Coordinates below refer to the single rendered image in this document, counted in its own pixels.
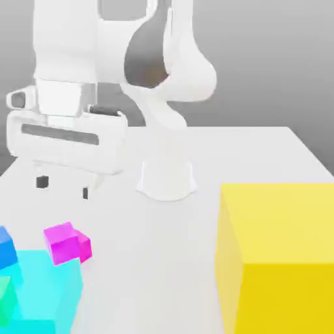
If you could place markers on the large cyan box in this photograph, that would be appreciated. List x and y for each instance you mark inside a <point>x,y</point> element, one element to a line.
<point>47,292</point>

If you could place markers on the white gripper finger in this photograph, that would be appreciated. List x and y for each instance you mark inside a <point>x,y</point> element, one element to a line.
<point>42,182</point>
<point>86,191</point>

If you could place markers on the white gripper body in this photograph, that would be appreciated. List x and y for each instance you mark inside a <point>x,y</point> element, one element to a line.
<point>109,151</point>

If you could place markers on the small green cube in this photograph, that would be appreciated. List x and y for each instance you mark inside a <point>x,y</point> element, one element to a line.
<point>5,300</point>

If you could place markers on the large yellow box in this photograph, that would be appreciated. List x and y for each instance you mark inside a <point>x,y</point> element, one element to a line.
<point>281,261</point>

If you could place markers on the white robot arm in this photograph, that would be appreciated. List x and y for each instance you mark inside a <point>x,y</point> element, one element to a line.
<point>65,39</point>

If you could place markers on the small blue cube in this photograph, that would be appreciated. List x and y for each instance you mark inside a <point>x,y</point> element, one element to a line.
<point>6,250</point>

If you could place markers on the small magenta cube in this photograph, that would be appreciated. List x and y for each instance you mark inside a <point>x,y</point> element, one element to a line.
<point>85,248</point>
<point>65,250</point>

